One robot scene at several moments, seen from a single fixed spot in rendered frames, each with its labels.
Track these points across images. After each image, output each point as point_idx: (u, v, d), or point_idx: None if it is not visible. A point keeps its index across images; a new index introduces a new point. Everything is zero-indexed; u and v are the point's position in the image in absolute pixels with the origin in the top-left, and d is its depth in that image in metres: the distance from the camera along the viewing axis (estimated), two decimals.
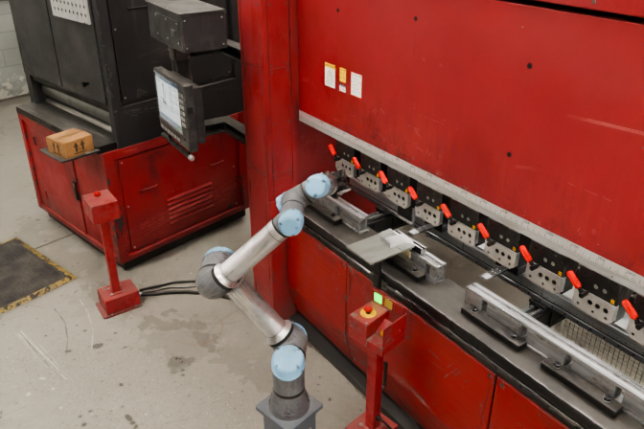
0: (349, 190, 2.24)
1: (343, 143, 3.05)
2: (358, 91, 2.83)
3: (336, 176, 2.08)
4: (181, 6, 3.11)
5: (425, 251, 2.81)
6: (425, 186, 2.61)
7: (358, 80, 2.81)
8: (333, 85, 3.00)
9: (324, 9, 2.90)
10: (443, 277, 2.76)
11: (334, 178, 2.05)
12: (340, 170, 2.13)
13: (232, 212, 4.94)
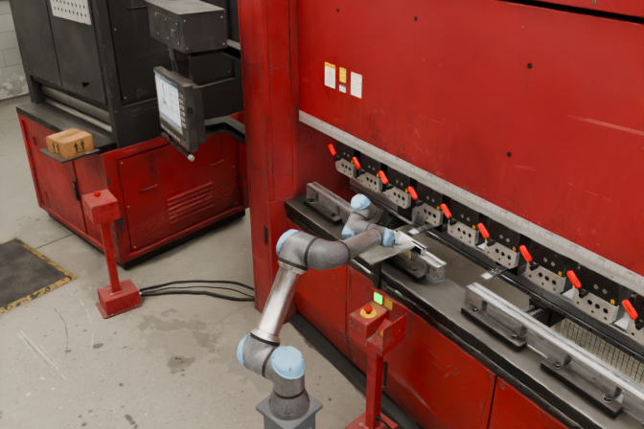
0: (400, 234, 2.79)
1: (343, 143, 3.05)
2: (358, 91, 2.83)
3: (377, 210, 2.72)
4: (181, 6, 3.11)
5: (425, 251, 2.81)
6: (425, 186, 2.61)
7: (358, 80, 2.81)
8: (333, 85, 3.00)
9: (324, 9, 2.90)
10: (443, 277, 2.76)
11: None
12: None
13: (232, 212, 4.94)
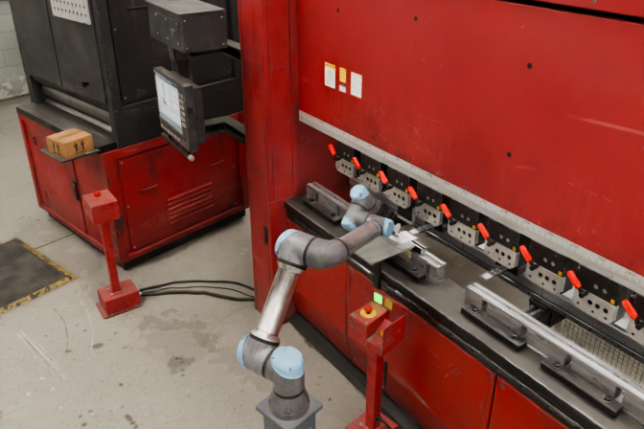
0: (400, 226, 2.77)
1: (343, 143, 3.05)
2: (358, 91, 2.83)
3: (377, 201, 2.70)
4: (181, 6, 3.11)
5: (425, 251, 2.81)
6: (425, 186, 2.61)
7: (358, 80, 2.81)
8: (333, 85, 3.00)
9: (324, 9, 2.90)
10: (443, 277, 2.76)
11: None
12: None
13: (232, 212, 4.94)
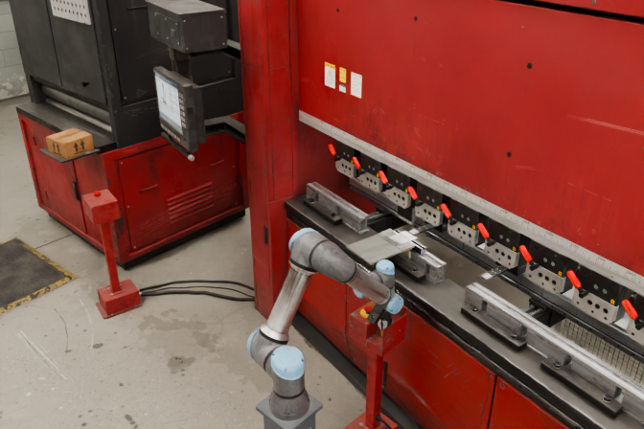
0: (393, 323, 2.67)
1: (343, 143, 3.05)
2: (358, 91, 2.83)
3: None
4: (181, 6, 3.11)
5: (425, 251, 2.81)
6: (425, 186, 2.61)
7: (358, 80, 2.81)
8: (333, 85, 3.00)
9: (324, 9, 2.90)
10: (443, 277, 2.76)
11: None
12: None
13: (232, 212, 4.94)
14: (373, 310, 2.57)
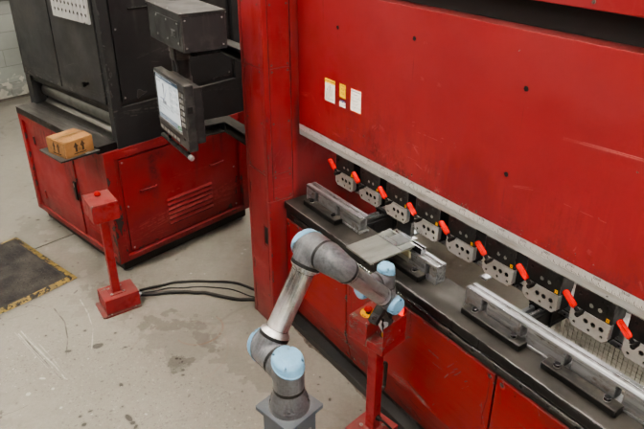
0: None
1: (343, 157, 3.08)
2: (358, 107, 2.87)
3: None
4: (181, 6, 3.11)
5: (425, 251, 2.81)
6: (425, 202, 2.64)
7: (358, 97, 2.85)
8: (333, 101, 3.03)
9: (324, 25, 2.93)
10: (443, 277, 2.76)
11: None
12: None
13: (232, 212, 4.94)
14: (374, 311, 2.58)
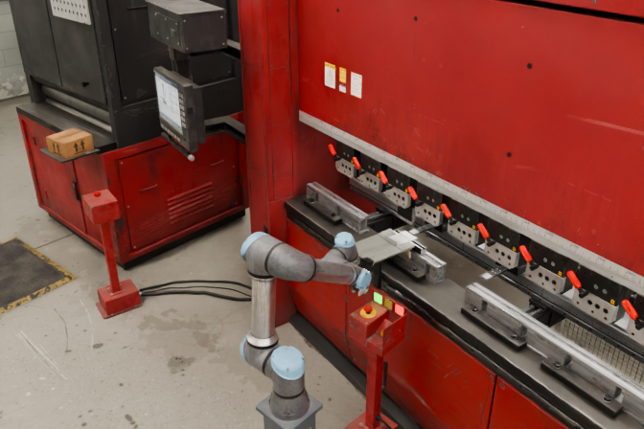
0: (353, 291, 2.61)
1: (343, 143, 3.05)
2: (358, 91, 2.83)
3: None
4: (181, 6, 3.11)
5: (425, 251, 2.81)
6: (425, 186, 2.61)
7: (358, 80, 2.81)
8: (333, 85, 3.00)
9: (324, 9, 2.90)
10: (443, 277, 2.76)
11: None
12: None
13: (232, 212, 4.94)
14: (366, 261, 2.56)
